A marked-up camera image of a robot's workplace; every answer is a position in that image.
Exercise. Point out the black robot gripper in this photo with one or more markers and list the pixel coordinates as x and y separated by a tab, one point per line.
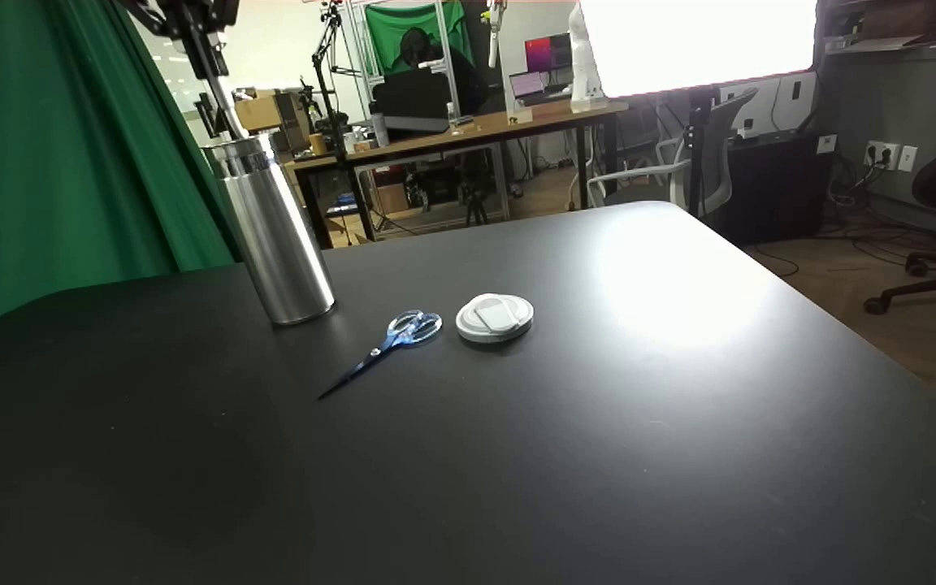
192	23

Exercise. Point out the white bottle brush handle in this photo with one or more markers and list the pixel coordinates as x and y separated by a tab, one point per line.
221	109

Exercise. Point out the stainless steel thermos flask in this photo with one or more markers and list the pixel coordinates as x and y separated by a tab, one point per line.
273	239

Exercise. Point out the white round flask lid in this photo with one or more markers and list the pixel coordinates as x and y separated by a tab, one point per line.
491	318

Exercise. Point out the green backdrop curtain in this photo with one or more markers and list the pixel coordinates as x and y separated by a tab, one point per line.
100	172

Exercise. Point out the wooden desk in background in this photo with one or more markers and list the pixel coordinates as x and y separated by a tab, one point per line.
465	135

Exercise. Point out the seated person in background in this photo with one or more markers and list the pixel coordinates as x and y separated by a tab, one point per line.
425	79

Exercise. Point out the computer monitor in background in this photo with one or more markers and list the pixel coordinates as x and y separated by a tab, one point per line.
546	53

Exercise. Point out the bright softbox light panel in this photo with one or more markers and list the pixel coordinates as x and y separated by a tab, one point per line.
648	46

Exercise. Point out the black cabinet under window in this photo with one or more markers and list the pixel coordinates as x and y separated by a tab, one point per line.
779	191

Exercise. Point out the blue handled scissors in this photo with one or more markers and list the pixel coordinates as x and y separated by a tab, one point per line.
406	330

